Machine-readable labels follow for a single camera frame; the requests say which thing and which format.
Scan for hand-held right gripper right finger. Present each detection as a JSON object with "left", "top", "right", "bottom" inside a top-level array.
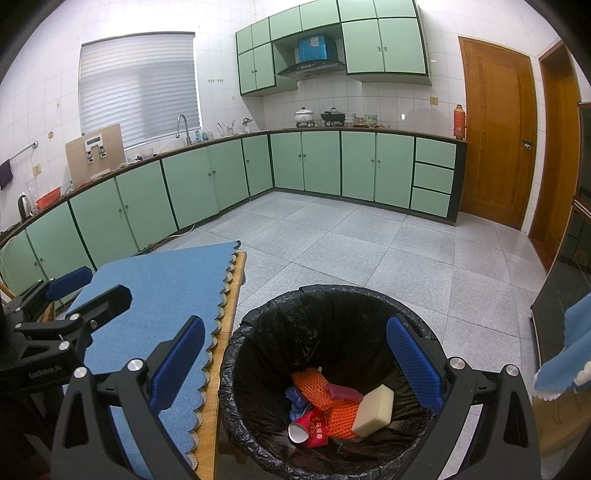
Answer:
[{"left": 385, "top": 314, "right": 541, "bottom": 480}]

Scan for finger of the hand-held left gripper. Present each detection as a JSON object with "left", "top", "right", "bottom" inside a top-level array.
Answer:
[
  {"left": 14, "top": 284, "right": 133, "bottom": 367},
  {"left": 2, "top": 266, "right": 93, "bottom": 325}
]

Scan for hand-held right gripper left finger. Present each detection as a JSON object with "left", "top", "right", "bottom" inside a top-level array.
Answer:
[{"left": 51, "top": 315, "right": 206, "bottom": 480}]

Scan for pale yellow sponge block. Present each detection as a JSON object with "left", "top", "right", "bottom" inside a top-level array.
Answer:
[{"left": 350, "top": 383, "right": 396, "bottom": 437}]

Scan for red plastic bag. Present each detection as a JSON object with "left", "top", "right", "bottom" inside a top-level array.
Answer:
[{"left": 325, "top": 381, "right": 365, "bottom": 402}]

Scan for bin with black bag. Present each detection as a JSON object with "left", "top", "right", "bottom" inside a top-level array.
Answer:
[{"left": 218, "top": 284, "right": 463, "bottom": 479}]

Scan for red paper cup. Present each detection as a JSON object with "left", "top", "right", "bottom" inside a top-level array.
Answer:
[{"left": 288, "top": 408, "right": 330, "bottom": 448}]

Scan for blue scalloped table mat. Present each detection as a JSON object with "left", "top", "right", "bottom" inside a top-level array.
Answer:
[
  {"left": 55, "top": 239, "right": 241, "bottom": 480},
  {"left": 533, "top": 290, "right": 591, "bottom": 400}
]

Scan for wooden table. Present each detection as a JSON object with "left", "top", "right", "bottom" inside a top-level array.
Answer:
[{"left": 191, "top": 251, "right": 248, "bottom": 480}]

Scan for red plastic basin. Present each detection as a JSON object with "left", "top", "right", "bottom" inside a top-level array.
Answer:
[{"left": 34, "top": 186, "right": 62, "bottom": 208}]

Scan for wooden board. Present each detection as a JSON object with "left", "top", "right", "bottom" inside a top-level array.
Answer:
[{"left": 64, "top": 123, "right": 127, "bottom": 188}]

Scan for dark glass cabinet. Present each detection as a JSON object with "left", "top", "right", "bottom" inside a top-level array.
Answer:
[{"left": 529, "top": 102, "right": 591, "bottom": 366}]

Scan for white window blind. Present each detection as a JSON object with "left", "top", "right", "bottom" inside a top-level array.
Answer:
[{"left": 78, "top": 31, "right": 203, "bottom": 149}]

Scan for green base cabinet run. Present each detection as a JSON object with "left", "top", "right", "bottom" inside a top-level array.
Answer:
[{"left": 0, "top": 128, "right": 470, "bottom": 296}]

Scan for range hood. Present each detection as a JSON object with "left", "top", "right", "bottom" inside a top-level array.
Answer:
[{"left": 276, "top": 59, "right": 347, "bottom": 82}]

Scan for blue box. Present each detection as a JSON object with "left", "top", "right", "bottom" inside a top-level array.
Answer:
[{"left": 297, "top": 35, "right": 330, "bottom": 64}]

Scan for metal towel rail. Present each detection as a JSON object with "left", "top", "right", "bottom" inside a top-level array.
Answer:
[{"left": 0, "top": 140, "right": 39, "bottom": 167}]

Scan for wooden door with handle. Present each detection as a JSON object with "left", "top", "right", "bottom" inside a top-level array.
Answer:
[{"left": 457, "top": 35, "right": 539, "bottom": 231}]

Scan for green wall cabinets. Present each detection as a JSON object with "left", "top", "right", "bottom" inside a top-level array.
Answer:
[{"left": 235, "top": 0, "right": 434, "bottom": 97}]

